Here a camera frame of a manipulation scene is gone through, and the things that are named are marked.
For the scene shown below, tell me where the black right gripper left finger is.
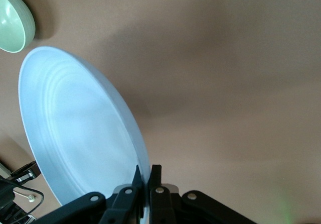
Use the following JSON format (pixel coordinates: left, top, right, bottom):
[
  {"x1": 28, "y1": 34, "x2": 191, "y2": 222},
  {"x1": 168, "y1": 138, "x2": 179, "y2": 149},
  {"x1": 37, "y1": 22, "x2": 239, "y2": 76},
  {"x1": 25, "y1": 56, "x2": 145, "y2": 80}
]
[{"x1": 37, "y1": 164, "x2": 142, "y2": 224}]

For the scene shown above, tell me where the mint green bowl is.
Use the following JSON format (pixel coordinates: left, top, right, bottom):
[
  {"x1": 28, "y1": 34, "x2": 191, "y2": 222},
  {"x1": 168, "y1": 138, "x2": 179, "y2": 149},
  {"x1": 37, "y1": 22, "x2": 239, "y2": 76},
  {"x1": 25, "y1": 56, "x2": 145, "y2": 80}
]
[{"x1": 0, "y1": 0, "x2": 36, "y2": 54}]

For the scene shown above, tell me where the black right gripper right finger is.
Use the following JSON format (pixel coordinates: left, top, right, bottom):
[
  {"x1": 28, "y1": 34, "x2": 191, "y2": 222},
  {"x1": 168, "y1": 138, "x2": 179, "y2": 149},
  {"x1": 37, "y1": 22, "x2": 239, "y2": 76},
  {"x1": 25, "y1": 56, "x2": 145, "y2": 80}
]
[{"x1": 148, "y1": 164, "x2": 258, "y2": 224}]

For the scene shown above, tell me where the light blue shallow bowl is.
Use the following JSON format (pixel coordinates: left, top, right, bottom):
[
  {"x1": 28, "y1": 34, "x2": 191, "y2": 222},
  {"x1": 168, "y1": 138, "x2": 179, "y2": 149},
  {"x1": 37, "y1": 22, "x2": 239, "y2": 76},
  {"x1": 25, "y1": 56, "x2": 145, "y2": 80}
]
[{"x1": 18, "y1": 46, "x2": 151, "y2": 224}]

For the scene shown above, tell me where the black cable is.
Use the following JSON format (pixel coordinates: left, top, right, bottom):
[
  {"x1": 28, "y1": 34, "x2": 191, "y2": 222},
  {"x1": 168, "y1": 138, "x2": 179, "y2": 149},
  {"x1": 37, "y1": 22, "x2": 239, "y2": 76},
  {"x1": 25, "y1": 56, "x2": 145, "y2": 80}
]
[{"x1": 0, "y1": 178, "x2": 45, "y2": 218}]

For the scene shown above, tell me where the small metal connector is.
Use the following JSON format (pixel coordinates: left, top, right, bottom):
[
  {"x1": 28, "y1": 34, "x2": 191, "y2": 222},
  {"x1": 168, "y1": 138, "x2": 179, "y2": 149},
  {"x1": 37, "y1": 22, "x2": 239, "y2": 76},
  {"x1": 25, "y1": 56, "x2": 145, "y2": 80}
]
[{"x1": 15, "y1": 191, "x2": 36, "y2": 202}]

